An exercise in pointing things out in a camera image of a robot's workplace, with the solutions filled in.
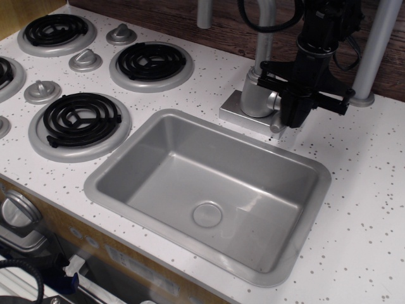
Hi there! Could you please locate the silver stove knob middle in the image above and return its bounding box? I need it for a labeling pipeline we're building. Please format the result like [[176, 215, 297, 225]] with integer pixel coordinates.
[[68, 49, 103, 73]]

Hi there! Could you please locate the grey toy sink basin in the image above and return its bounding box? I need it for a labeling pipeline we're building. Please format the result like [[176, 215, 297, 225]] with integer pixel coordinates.
[[84, 109, 332, 288]]

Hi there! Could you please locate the silver faucet lever handle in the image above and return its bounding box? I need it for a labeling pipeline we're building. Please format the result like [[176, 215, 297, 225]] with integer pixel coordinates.
[[270, 111, 285, 134]]

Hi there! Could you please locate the black cable lower left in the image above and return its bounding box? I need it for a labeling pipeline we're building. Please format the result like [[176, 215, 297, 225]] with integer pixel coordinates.
[[0, 258, 45, 301]]

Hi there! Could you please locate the back right black burner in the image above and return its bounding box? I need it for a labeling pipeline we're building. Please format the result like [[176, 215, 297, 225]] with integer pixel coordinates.
[[109, 42, 194, 93]]

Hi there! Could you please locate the back left black burner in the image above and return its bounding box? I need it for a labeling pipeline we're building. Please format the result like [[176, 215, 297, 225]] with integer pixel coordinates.
[[17, 14, 97, 58]]

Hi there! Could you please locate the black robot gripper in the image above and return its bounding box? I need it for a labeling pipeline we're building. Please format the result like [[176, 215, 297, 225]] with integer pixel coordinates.
[[258, 50, 354, 129]]

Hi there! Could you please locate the silver stove knob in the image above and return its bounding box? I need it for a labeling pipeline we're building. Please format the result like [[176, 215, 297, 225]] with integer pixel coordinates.
[[106, 23, 137, 46], [24, 80, 61, 105], [68, 49, 103, 73]]

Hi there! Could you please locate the silver oven dial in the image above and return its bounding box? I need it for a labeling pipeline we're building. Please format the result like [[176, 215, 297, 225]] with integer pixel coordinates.
[[1, 189, 42, 237]]

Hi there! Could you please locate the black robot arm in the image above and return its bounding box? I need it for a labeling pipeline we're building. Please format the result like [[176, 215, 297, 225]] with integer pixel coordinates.
[[258, 1, 364, 128]]

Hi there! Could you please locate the silver toy faucet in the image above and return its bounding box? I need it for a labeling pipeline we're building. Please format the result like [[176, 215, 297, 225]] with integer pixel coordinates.
[[219, 0, 297, 140]]

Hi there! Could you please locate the front right black burner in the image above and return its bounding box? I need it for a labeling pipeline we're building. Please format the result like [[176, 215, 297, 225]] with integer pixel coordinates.
[[28, 93, 132, 163]]

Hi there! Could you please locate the grey support pole with base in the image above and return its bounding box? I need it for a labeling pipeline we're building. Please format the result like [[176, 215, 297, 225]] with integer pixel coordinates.
[[349, 0, 402, 108]]

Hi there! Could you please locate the silver stove knob back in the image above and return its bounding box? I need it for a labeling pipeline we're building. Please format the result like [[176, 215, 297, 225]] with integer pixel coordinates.
[[106, 23, 137, 46]]

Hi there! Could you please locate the silver stove knob front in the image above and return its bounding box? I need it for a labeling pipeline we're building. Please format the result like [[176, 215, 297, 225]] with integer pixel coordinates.
[[24, 80, 61, 105]]

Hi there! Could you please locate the left edge black burner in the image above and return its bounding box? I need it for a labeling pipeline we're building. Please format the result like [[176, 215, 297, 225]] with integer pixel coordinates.
[[1, 56, 26, 102]]

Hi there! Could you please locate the silver stove knob left edge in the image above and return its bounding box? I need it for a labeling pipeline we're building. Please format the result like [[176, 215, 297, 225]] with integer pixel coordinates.
[[0, 116, 11, 139]]

